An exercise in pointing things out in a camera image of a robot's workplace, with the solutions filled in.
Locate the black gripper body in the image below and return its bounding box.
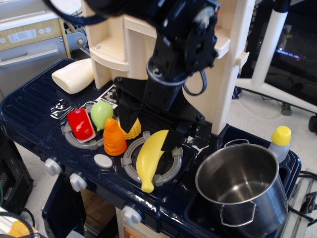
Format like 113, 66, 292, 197
114, 77, 205, 131

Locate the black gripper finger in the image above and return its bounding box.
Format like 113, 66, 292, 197
161, 130, 186, 151
118, 96, 141, 133

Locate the yellow toy banana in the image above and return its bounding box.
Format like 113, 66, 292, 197
136, 130, 169, 193

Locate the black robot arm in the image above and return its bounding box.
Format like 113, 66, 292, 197
46, 0, 220, 151

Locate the stainless steel pot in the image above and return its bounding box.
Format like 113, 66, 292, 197
195, 143, 288, 238

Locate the yellow toy corn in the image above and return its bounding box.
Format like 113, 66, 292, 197
117, 118, 142, 140

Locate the green toy pear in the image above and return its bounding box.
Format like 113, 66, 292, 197
90, 101, 113, 131

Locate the orange toy carrot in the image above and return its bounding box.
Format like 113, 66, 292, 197
103, 118, 127, 156

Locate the red toy apple slice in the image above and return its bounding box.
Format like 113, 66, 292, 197
67, 108, 96, 143

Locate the grey oval button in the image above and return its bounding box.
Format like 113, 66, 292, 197
94, 154, 113, 169

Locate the navy toy kitchen counter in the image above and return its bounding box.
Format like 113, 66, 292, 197
0, 59, 301, 238

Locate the cream toy bottle lying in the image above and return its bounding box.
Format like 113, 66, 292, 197
52, 59, 94, 94

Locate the cream toy kitchen shelf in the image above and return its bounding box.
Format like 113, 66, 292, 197
86, 0, 255, 135

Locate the grey stove knob right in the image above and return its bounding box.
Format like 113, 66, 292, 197
122, 206, 142, 226

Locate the grey stove knob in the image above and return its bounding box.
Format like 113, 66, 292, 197
122, 206, 142, 226
45, 158, 62, 177
69, 173, 88, 192

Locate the grey stove knob middle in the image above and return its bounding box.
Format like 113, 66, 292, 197
69, 173, 88, 192

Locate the grey stove knob left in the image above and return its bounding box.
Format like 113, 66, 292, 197
45, 158, 62, 177

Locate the yellow capped grey bottle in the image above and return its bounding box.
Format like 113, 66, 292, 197
268, 125, 291, 164

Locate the green can on floor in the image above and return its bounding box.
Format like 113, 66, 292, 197
281, 103, 292, 116

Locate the wooden grey cabinet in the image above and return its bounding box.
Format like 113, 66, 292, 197
0, 0, 87, 99

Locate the black box on floor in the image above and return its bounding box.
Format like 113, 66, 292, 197
0, 133, 33, 215

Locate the black caster wheel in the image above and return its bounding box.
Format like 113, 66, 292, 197
308, 116, 317, 133

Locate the yellow sponge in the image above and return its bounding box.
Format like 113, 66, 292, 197
8, 221, 36, 238

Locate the grey right burner ring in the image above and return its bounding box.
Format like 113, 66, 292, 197
120, 131, 184, 187

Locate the grey burner ring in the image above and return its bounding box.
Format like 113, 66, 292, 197
61, 103, 117, 151
120, 131, 184, 187

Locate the grey left burner ring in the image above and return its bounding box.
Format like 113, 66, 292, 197
61, 103, 117, 151

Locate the white stand frame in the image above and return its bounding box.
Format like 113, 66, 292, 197
236, 0, 317, 113

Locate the aluminium rail frame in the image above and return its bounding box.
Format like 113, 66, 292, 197
276, 169, 317, 238

